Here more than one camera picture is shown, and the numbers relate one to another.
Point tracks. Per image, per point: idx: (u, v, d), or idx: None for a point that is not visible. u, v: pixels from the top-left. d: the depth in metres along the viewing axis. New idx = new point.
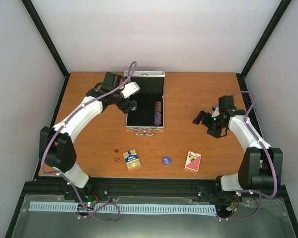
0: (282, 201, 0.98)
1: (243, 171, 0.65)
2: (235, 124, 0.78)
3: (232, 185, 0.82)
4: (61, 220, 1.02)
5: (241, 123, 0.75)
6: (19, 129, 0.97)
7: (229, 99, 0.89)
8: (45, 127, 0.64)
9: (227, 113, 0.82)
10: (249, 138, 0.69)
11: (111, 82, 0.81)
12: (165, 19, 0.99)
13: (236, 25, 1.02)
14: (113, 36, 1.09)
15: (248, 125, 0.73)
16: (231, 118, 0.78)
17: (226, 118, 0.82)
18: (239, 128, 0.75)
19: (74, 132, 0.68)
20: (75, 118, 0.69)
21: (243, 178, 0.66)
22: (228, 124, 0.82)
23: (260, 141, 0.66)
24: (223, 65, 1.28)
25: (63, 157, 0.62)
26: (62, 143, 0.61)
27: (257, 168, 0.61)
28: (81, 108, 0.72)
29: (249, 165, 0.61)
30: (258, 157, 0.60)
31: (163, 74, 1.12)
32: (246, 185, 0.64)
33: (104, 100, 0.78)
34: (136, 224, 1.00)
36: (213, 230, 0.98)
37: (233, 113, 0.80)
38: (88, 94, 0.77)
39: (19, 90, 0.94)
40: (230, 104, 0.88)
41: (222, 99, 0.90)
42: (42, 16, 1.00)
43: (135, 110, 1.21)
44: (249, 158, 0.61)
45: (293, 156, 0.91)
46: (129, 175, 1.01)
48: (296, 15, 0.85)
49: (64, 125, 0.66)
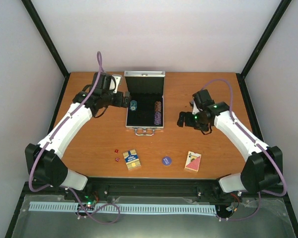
0: (282, 201, 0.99)
1: (247, 176, 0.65)
2: (222, 124, 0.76)
3: (230, 183, 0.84)
4: (61, 220, 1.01)
5: (229, 122, 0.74)
6: (19, 129, 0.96)
7: (203, 94, 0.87)
8: (31, 144, 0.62)
9: (209, 110, 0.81)
10: (244, 143, 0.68)
11: (99, 85, 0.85)
12: (166, 18, 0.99)
13: (236, 25, 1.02)
14: (114, 36, 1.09)
15: (237, 123, 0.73)
16: (216, 118, 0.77)
17: (210, 116, 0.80)
18: (227, 128, 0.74)
19: (62, 146, 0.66)
20: (61, 131, 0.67)
21: (248, 182, 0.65)
22: (214, 121, 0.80)
23: (257, 144, 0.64)
24: (223, 66, 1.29)
25: (51, 173, 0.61)
26: (49, 161, 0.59)
27: (261, 173, 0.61)
28: (67, 119, 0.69)
29: (255, 172, 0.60)
30: (260, 163, 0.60)
31: (163, 74, 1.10)
32: (253, 189, 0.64)
33: (93, 104, 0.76)
34: (136, 224, 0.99)
36: (213, 230, 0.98)
37: (215, 110, 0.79)
38: (75, 100, 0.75)
39: (19, 89, 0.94)
40: (207, 99, 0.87)
41: (198, 96, 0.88)
42: (42, 15, 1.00)
43: (135, 110, 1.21)
44: (255, 167, 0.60)
45: (293, 156, 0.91)
46: (129, 175, 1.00)
48: (296, 15, 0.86)
49: (50, 141, 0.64)
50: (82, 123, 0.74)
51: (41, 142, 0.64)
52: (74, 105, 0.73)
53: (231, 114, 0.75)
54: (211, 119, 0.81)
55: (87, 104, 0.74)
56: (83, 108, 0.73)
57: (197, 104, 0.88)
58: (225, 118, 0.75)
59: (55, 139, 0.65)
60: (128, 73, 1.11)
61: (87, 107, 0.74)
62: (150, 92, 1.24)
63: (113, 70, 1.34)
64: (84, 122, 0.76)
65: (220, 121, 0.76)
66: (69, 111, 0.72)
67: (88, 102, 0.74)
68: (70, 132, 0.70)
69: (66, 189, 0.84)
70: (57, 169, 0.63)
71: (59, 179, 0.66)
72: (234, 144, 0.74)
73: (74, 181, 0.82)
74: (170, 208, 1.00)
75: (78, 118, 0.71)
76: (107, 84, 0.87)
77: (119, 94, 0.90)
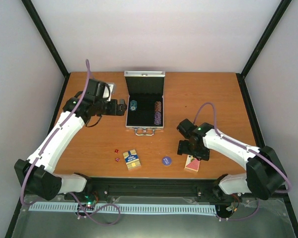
0: (282, 201, 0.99)
1: (252, 183, 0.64)
2: (211, 143, 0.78)
3: (234, 188, 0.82)
4: (61, 220, 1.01)
5: (217, 138, 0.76)
6: (19, 129, 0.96)
7: (186, 123, 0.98)
8: (20, 159, 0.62)
9: (195, 134, 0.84)
10: (237, 152, 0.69)
11: (92, 90, 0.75)
12: (165, 19, 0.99)
13: (236, 25, 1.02)
14: (113, 36, 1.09)
15: (224, 137, 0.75)
16: (204, 138, 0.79)
17: (198, 139, 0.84)
18: (218, 145, 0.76)
19: (52, 160, 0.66)
20: (50, 144, 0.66)
21: (257, 189, 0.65)
22: (204, 142, 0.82)
23: (249, 149, 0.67)
24: (223, 66, 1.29)
25: (44, 186, 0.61)
26: (39, 177, 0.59)
27: (265, 176, 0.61)
28: (57, 130, 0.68)
29: (258, 177, 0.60)
30: (260, 167, 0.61)
31: (163, 74, 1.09)
32: (264, 195, 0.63)
33: (84, 111, 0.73)
34: (136, 224, 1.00)
36: (213, 230, 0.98)
37: (200, 131, 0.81)
38: (65, 108, 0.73)
39: (19, 89, 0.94)
40: (190, 127, 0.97)
41: (181, 127, 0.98)
42: (42, 15, 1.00)
43: (135, 110, 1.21)
44: (257, 173, 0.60)
45: (294, 156, 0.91)
46: (129, 175, 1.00)
48: (296, 15, 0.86)
49: (39, 156, 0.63)
50: (75, 132, 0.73)
51: (31, 157, 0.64)
52: (64, 114, 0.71)
53: (216, 130, 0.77)
54: (200, 141, 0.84)
55: (77, 112, 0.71)
56: (73, 117, 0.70)
57: (185, 134, 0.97)
58: (212, 136, 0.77)
59: (45, 153, 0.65)
60: (128, 73, 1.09)
61: (78, 116, 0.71)
62: (150, 92, 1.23)
63: (113, 70, 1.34)
64: (77, 130, 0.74)
65: (209, 140, 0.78)
66: (59, 121, 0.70)
67: (79, 110, 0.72)
68: (61, 144, 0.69)
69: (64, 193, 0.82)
70: (50, 181, 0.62)
71: (52, 191, 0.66)
72: (230, 157, 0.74)
73: (71, 187, 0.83)
74: (170, 208, 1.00)
75: (68, 128, 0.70)
76: (101, 90, 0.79)
77: (113, 102, 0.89)
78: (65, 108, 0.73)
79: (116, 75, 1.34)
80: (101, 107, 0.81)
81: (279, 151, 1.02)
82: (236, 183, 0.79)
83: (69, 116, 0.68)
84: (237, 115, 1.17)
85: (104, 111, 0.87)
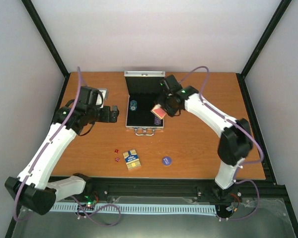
0: (282, 202, 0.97)
1: (222, 150, 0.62)
2: (192, 108, 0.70)
3: (224, 177, 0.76)
4: (61, 220, 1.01)
5: (199, 104, 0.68)
6: (19, 129, 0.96)
7: (171, 80, 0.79)
8: (10, 177, 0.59)
9: (178, 96, 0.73)
10: (216, 121, 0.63)
11: (85, 98, 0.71)
12: (165, 18, 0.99)
13: (236, 25, 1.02)
14: (114, 36, 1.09)
15: (206, 105, 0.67)
16: (186, 102, 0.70)
17: (181, 102, 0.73)
18: (198, 110, 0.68)
19: (44, 177, 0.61)
20: (41, 160, 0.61)
21: (224, 155, 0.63)
22: (186, 106, 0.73)
23: (226, 119, 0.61)
24: (223, 65, 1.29)
25: (37, 203, 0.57)
26: (30, 197, 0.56)
27: (236, 145, 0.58)
28: (47, 145, 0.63)
29: (229, 146, 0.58)
30: (233, 136, 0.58)
31: (163, 74, 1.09)
32: (230, 162, 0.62)
33: (75, 121, 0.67)
34: (136, 224, 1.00)
36: (213, 229, 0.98)
37: (184, 94, 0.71)
38: (55, 118, 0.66)
39: (19, 89, 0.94)
40: (175, 85, 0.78)
41: (166, 81, 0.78)
42: (42, 15, 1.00)
43: (135, 110, 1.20)
44: (228, 141, 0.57)
45: (294, 156, 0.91)
46: (129, 175, 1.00)
48: (296, 15, 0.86)
49: (30, 174, 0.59)
50: (67, 144, 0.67)
51: (21, 175, 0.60)
52: (54, 127, 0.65)
53: (200, 95, 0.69)
54: (184, 104, 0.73)
55: (68, 123, 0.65)
56: (63, 130, 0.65)
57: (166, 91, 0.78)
58: (195, 100, 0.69)
59: (36, 170, 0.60)
60: (128, 73, 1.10)
61: (68, 128, 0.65)
62: (150, 92, 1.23)
63: (113, 70, 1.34)
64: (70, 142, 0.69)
65: (191, 104, 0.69)
66: (49, 135, 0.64)
67: (70, 120, 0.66)
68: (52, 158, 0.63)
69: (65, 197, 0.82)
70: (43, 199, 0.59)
71: (47, 205, 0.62)
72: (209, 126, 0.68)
73: (69, 191, 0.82)
74: (170, 208, 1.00)
75: (59, 141, 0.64)
76: (94, 98, 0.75)
77: (107, 108, 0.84)
78: (55, 119, 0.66)
79: (116, 75, 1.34)
80: (94, 115, 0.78)
81: (279, 151, 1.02)
82: (223, 170, 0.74)
83: (59, 128, 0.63)
84: (237, 115, 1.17)
85: (96, 118, 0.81)
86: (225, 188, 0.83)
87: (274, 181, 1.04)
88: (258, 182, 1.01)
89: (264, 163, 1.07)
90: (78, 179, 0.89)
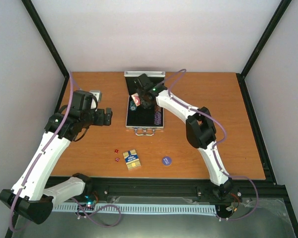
0: (282, 201, 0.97)
1: (190, 136, 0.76)
2: (162, 102, 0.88)
3: (212, 170, 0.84)
4: (62, 220, 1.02)
5: (167, 98, 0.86)
6: (19, 129, 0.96)
7: (144, 79, 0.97)
8: (5, 190, 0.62)
9: (150, 94, 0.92)
10: (181, 110, 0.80)
11: (78, 104, 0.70)
12: (165, 18, 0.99)
13: (236, 25, 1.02)
14: (114, 36, 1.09)
15: (173, 98, 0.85)
16: (157, 98, 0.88)
17: (152, 98, 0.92)
18: (167, 103, 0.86)
19: (38, 188, 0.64)
20: (34, 172, 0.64)
21: (193, 140, 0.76)
22: (157, 102, 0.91)
23: (190, 109, 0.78)
24: (223, 66, 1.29)
25: (33, 215, 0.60)
26: (24, 208, 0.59)
27: (199, 129, 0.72)
28: (39, 155, 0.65)
29: (193, 130, 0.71)
30: (195, 122, 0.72)
31: (163, 74, 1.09)
32: (200, 145, 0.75)
33: (68, 129, 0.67)
34: (136, 224, 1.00)
36: (213, 229, 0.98)
37: (154, 91, 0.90)
38: (48, 125, 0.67)
39: (19, 89, 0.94)
40: (147, 83, 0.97)
41: (139, 81, 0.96)
42: (42, 15, 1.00)
43: (135, 110, 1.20)
44: (192, 127, 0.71)
45: (295, 156, 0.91)
46: (129, 175, 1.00)
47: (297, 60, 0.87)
48: (297, 15, 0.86)
49: (23, 187, 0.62)
50: (60, 152, 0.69)
51: (15, 187, 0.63)
52: (46, 137, 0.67)
53: (168, 91, 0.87)
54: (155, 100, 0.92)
55: (61, 132, 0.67)
56: (56, 140, 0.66)
57: (140, 89, 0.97)
58: (164, 95, 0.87)
59: (29, 182, 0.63)
60: (128, 73, 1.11)
61: (61, 138, 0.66)
62: None
63: (114, 70, 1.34)
64: (64, 149, 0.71)
65: (161, 99, 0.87)
66: (41, 146, 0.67)
67: (62, 129, 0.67)
68: (46, 169, 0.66)
69: (64, 200, 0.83)
70: (37, 210, 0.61)
71: (44, 215, 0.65)
72: (177, 114, 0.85)
73: (69, 194, 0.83)
74: (171, 208, 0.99)
75: (52, 151, 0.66)
76: (88, 103, 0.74)
77: (101, 111, 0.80)
78: (47, 127, 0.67)
79: (116, 75, 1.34)
80: (88, 119, 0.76)
81: (279, 151, 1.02)
82: (207, 161, 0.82)
83: (50, 140, 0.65)
84: (237, 115, 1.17)
85: (91, 121, 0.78)
86: (221, 185, 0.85)
87: (274, 181, 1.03)
88: (259, 182, 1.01)
89: (264, 162, 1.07)
90: (76, 181, 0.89)
